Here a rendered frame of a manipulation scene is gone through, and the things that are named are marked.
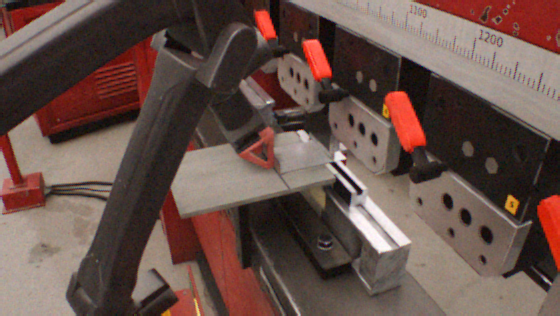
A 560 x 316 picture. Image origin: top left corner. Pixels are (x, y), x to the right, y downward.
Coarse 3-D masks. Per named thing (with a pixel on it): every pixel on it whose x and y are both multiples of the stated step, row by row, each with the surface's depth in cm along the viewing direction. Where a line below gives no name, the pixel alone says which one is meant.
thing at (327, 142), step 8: (312, 112) 79; (320, 112) 76; (312, 120) 80; (320, 120) 77; (312, 128) 81; (320, 128) 78; (328, 128) 75; (312, 136) 84; (320, 136) 78; (328, 136) 75; (320, 144) 81; (328, 144) 76; (336, 144) 76; (328, 152) 79
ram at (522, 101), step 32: (288, 0) 72; (320, 0) 61; (416, 0) 43; (448, 0) 38; (480, 0) 35; (512, 0) 32; (544, 0) 29; (384, 32) 49; (512, 32) 33; (544, 32) 30; (448, 64) 40; (480, 64) 37; (480, 96) 37; (512, 96) 34; (544, 96) 31; (544, 128) 32
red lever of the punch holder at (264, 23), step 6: (258, 12) 76; (264, 12) 76; (258, 18) 75; (264, 18) 75; (258, 24) 76; (264, 24) 75; (270, 24) 75; (264, 30) 74; (270, 30) 75; (264, 36) 74; (270, 36) 74; (270, 42) 74; (270, 48) 74; (276, 48) 74; (282, 48) 74; (276, 54) 73; (282, 54) 74
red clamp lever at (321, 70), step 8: (312, 40) 60; (304, 48) 60; (312, 48) 59; (320, 48) 60; (312, 56) 59; (320, 56) 59; (312, 64) 59; (320, 64) 59; (328, 64) 59; (312, 72) 60; (320, 72) 58; (328, 72) 59; (320, 80) 59; (328, 80) 59; (328, 88) 58; (336, 88) 58; (320, 96) 58; (328, 96) 57; (336, 96) 58; (344, 96) 59
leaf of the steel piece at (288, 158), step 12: (264, 144) 79; (288, 144) 83; (300, 144) 83; (312, 144) 83; (276, 156) 79; (288, 156) 79; (300, 156) 79; (312, 156) 79; (324, 156) 79; (276, 168) 75; (288, 168) 76; (300, 168) 76
